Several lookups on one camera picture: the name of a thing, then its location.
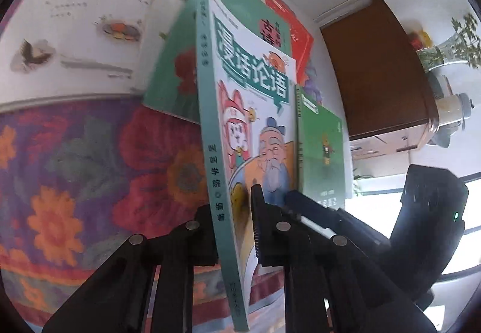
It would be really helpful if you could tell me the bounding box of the teal girl-cover book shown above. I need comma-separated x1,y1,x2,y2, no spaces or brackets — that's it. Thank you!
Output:
142,0,294,125

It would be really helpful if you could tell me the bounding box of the white eagle-picture booklet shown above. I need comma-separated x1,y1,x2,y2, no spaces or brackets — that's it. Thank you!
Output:
0,0,143,108

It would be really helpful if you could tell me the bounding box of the yellow red ornament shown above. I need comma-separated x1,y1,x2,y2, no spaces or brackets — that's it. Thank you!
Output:
409,30,433,51

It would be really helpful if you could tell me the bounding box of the floral blanket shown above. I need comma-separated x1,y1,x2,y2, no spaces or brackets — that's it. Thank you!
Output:
0,0,339,330

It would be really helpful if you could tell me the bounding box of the teal cartoon book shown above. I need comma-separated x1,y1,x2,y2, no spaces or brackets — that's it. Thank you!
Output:
190,0,297,331

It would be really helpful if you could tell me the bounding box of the dark green paperback book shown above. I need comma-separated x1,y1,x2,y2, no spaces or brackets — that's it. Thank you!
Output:
295,84,354,208

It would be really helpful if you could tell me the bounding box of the glass vase with green plant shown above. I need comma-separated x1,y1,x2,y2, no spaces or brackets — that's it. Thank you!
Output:
417,13,481,74

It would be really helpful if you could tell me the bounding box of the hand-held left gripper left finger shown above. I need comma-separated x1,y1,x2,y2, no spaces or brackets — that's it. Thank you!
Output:
41,205,220,333

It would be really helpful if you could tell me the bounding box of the red book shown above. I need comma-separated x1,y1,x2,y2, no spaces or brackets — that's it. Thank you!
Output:
250,0,314,83

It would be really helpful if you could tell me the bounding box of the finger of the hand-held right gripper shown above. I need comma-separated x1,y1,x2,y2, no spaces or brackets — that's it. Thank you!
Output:
286,192,391,249

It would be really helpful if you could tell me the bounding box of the brown wooden cabinet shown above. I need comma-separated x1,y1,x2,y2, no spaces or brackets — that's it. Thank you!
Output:
319,0,438,161

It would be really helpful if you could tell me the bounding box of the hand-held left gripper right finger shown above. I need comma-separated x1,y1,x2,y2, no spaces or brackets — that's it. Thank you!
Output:
251,186,438,333

